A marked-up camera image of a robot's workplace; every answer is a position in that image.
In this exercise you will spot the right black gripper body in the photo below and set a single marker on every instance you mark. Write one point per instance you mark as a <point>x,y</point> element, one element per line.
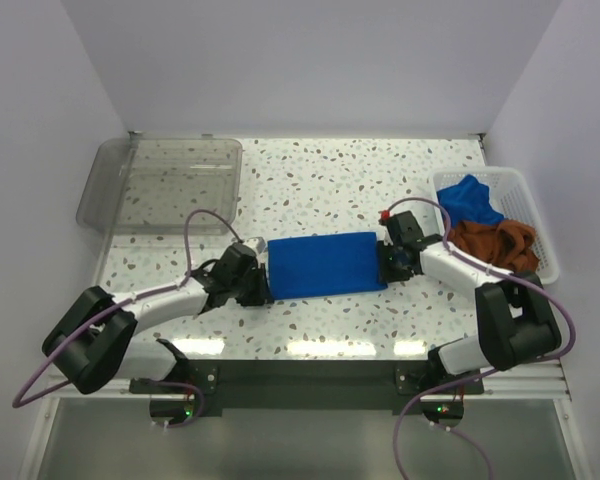
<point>390,266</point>

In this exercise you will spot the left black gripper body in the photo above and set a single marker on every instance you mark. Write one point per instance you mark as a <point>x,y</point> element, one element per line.
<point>249,290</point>

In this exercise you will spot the blue towel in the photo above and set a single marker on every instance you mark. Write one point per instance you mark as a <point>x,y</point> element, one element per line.
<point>323,265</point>
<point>469,201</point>

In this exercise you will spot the brown towel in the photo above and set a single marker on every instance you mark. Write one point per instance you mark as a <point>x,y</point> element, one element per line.
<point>507,245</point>

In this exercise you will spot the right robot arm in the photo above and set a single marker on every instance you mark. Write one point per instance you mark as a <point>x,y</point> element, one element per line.
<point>515,322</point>

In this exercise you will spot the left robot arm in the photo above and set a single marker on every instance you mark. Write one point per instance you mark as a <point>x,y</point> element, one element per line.
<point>89,344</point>

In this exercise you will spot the white plastic laundry basket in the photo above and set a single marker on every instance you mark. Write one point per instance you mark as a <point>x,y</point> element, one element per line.
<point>510,195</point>

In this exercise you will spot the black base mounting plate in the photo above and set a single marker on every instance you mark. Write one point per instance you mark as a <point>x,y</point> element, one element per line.
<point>307,384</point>

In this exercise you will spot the clear plastic storage bin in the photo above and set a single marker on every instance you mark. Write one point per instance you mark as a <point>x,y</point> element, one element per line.
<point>144,185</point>

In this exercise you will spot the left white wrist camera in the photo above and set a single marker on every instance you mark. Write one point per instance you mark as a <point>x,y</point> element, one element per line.
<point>257,244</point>

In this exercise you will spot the aluminium rail frame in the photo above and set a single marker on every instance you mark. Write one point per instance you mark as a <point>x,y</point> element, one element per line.
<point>514,425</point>

